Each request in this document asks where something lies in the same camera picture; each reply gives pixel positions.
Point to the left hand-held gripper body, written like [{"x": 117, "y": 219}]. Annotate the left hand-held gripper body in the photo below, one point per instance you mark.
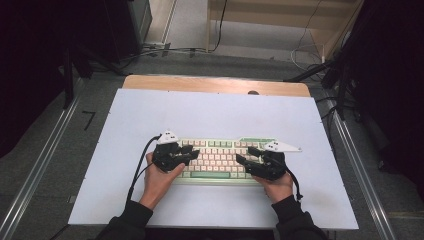
[{"x": 166, "y": 156}]

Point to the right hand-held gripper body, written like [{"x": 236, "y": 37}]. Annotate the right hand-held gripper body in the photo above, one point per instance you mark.
[{"x": 271, "y": 165}]

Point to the green and pink keyboard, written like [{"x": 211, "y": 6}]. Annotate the green and pink keyboard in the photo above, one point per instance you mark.
[{"x": 216, "y": 160}]

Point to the person's right hand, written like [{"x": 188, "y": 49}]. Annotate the person's right hand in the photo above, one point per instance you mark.
[{"x": 278, "y": 190}]

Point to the person's left hand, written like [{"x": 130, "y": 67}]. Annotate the person's left hand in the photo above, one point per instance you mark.
[{"x": 160, "y": 186}]

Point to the white board sheet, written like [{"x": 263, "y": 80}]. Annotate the white board sheet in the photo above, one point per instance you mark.
[{"x": 213, "y": 113}]

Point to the black tripod leg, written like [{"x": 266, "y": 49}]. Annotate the black tripod leg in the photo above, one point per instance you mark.
[{"x": 308, "y": 71}]

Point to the black upright stand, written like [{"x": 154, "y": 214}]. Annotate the black upright stand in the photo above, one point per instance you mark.
[{"x": 68, "y": 83}]

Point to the black cabinet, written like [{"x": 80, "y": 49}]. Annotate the black cabinet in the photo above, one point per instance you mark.
[{"x": 126, "y": 26}]

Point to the light wooden shelf unit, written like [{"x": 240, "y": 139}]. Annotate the light wooden shelf unit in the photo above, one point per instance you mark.
[{"x": 266, "y": 13}]

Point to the dark curtain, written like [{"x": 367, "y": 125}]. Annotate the dark curtain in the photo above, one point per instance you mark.
[
  {"x": 26, "y": 66},
  {"x": 393, "y": 83}
]

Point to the metal floor rail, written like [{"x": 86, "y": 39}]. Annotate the metal floor rail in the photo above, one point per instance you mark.
[
  {"x": 40, "y": 160},
  {"x": 363, "y": 173}
]

